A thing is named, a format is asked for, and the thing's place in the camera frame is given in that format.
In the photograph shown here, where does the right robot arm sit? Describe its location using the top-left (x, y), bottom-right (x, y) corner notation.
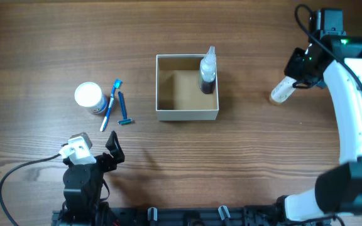
top-left (269, 8), bottom-right (362, 225)

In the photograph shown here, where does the clear spray bottle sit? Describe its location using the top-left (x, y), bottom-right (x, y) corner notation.
top-left (199, 46), bottom-right (217, 94)

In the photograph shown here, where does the white leaf-print tube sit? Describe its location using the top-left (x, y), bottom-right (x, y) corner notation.
top-left (269, 77), bottom-right (296, 105)

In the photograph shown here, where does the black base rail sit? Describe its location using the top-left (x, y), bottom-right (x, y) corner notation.
top-left (52, 205), bottom-right (278, 226)

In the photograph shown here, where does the blue disposable razor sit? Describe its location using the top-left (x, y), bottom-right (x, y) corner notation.
top-left (118, 92), bottom-right (133, 126)

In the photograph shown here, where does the blue white toothbrush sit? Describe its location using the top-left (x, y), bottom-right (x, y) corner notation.
top-left (100, 78), bottom-right (122, 132)

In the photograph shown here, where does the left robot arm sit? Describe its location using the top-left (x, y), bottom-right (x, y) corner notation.
top-left (55, 131), bottom-right (125, 225)

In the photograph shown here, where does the black left camera cable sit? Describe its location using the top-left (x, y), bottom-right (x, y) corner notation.
top-left (0, 153), bottom-right (63, 226)

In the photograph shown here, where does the cotton swab tub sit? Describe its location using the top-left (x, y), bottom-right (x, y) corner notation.
top-left (74, 82), bottom-right (107, 114)

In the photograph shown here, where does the white cardboard box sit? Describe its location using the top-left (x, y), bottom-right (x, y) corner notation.
top-left (155, 54), bottom-right (219, 121)

